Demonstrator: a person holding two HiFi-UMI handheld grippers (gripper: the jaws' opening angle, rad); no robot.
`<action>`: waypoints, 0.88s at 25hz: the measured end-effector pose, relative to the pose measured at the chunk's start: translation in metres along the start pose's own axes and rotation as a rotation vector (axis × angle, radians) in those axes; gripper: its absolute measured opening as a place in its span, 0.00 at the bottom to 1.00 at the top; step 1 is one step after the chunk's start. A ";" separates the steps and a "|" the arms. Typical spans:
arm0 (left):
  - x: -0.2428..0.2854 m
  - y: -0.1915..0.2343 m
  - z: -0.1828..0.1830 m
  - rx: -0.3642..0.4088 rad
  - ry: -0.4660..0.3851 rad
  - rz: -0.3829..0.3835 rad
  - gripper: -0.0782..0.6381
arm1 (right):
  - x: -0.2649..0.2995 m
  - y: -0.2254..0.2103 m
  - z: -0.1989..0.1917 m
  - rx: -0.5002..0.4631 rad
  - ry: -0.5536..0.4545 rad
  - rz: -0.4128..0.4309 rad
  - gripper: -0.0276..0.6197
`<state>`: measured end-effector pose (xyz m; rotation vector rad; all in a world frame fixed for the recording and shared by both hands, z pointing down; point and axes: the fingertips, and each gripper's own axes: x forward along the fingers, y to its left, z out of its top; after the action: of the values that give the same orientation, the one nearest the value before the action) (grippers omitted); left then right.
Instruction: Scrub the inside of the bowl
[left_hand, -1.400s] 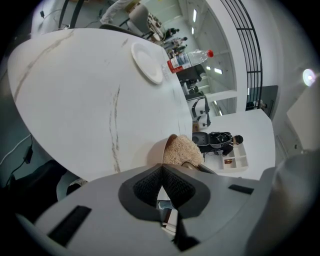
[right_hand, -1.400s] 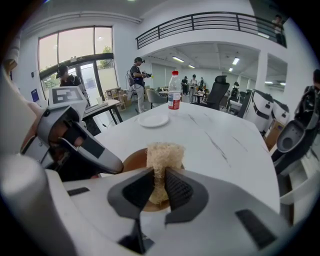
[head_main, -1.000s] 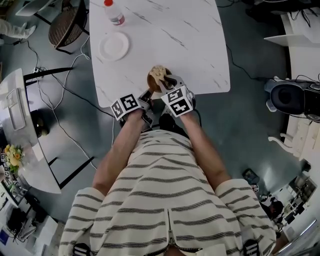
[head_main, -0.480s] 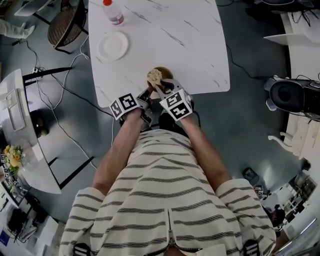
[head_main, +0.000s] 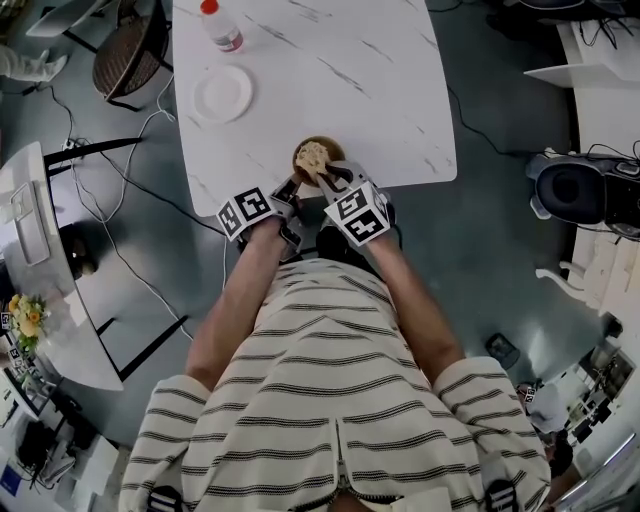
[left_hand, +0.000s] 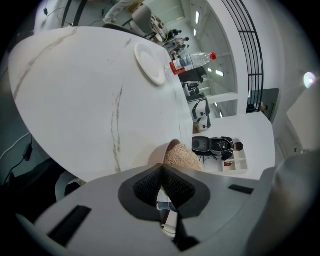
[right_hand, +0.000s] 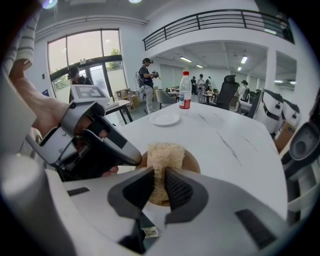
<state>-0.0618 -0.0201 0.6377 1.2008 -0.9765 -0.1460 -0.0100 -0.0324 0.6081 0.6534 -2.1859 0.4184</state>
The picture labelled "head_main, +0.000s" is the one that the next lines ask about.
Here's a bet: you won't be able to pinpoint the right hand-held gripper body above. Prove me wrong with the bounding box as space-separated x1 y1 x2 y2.
322 179 400 248

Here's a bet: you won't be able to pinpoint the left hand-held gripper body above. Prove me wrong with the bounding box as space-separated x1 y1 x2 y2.
215 185 306 263

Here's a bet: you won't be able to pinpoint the beige bowl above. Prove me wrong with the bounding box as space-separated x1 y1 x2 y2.
291 135 347 189

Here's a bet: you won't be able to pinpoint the beige fluffy noodle ball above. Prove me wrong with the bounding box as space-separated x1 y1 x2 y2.
295 141 331 174

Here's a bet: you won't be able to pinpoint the person's left forearm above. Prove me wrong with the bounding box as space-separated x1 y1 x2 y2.
184 217 284 391

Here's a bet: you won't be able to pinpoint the person's right forearm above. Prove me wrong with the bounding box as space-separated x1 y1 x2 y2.
367 232 466 391

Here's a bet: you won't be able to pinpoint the person's black trousers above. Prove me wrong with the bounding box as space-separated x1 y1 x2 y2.
314 227 376 274

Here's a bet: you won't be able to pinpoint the white marble table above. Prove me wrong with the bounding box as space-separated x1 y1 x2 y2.
171 0 459 219

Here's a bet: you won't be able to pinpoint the white plate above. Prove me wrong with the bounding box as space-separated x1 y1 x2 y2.
193 63 255 125

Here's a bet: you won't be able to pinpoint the clear bottle with red cap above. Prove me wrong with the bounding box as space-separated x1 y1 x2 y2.
199 0 247 55

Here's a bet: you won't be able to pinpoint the cream striped shirt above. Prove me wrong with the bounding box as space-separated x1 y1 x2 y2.
119 258 551 512

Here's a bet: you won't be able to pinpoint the brown wicker chair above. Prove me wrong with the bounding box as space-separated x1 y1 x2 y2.
92 0 174 112

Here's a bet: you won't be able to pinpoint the small black floor device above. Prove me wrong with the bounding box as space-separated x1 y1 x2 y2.
487 332 521 369

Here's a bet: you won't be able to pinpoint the grey and black backpack rig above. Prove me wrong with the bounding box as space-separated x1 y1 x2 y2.
525 148 640 236

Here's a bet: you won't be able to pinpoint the white oval table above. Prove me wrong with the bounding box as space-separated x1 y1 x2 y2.
0 141 189 392

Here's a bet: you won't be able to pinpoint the white tray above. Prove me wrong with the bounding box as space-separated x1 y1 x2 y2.
9 181 51 266

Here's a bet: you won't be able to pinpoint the white carved bench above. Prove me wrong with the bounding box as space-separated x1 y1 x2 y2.
535 229 640 314

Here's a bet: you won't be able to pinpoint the yellow flower bouquet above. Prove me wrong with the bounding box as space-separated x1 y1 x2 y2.
7 293 51 354

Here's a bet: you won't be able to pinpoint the grey shell chair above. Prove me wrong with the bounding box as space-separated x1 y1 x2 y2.
24 0 121 51

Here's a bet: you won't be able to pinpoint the white counter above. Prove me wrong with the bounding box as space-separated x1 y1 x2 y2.
522 0 640 154

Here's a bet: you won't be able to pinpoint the black metal rack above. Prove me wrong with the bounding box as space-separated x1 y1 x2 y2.
0 349 66 426

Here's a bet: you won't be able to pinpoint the black cable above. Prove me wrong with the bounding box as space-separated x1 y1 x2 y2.
446 84 536 159
97 147 229 241

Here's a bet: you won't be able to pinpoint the white cable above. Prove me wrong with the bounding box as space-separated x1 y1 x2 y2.
67 92 196 344

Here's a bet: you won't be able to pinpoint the black strap buckle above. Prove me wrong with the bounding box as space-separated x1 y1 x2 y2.
483 478 519 512
147 487 186 512

